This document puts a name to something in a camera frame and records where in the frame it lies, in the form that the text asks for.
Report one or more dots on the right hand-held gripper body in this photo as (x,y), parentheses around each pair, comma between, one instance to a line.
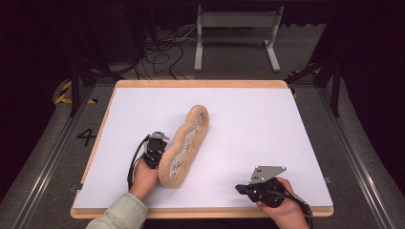
(266,191)

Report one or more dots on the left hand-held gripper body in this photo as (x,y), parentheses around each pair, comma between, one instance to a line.
(155,149)

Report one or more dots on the tan plush peanut-shaped cushion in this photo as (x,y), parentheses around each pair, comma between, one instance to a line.
(173,156)

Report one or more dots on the person's left hand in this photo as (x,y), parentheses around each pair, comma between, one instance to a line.
(143,179)

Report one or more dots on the person's right hand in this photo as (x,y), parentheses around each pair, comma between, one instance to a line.
(291,213)

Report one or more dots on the white table cover sheet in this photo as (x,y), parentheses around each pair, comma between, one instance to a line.
(254,127)

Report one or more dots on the wooden table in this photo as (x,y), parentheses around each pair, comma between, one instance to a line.
(191,84)

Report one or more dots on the yellow black hazard tape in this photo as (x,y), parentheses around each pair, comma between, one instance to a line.
(65,92)
(302,70)

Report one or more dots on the white metal stand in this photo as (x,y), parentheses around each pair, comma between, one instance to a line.
(237,19)

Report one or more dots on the small metal table bracket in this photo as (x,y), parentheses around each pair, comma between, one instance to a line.
(328,180)
(75,187)

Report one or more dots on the aluminium floor rail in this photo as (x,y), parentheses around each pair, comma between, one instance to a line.
(54,149)
(353,152)

